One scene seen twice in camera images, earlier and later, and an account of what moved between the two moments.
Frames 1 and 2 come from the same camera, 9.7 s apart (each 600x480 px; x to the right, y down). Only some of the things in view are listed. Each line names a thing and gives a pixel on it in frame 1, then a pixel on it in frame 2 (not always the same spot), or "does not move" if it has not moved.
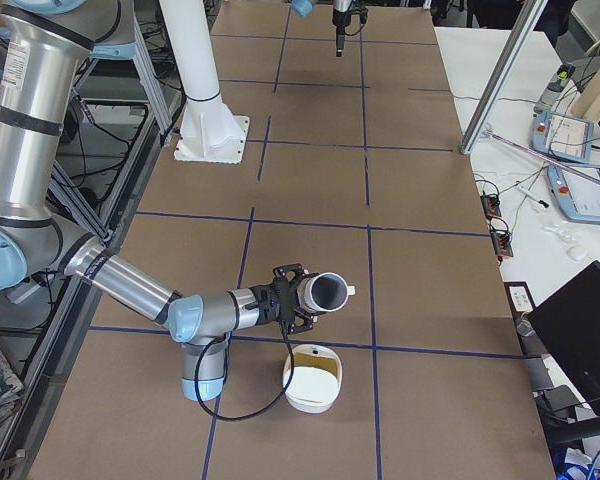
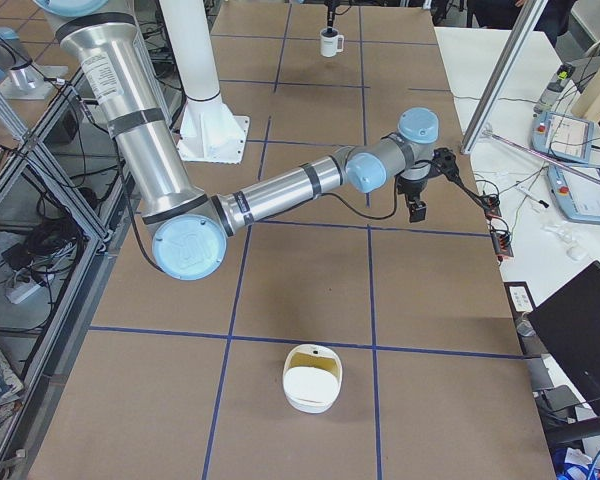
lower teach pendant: [583, 200] does not move
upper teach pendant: [562, 136] does not move
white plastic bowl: [317, 377] does not move
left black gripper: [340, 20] -> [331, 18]
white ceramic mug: [325, 291] -> [331, 43]
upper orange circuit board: [491, 206] does not move
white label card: [520, 298] does not move
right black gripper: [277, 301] -> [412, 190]
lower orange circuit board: [502, 242] does not move
